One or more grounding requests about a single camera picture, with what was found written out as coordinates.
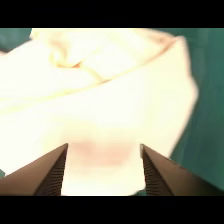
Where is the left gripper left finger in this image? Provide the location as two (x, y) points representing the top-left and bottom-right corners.
(0, 143), (69, 197)

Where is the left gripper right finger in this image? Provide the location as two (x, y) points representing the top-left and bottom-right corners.
(139, 143), (224, 197)

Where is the cream shirt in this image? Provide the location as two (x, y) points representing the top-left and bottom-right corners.
(0, 28), (200, 197)

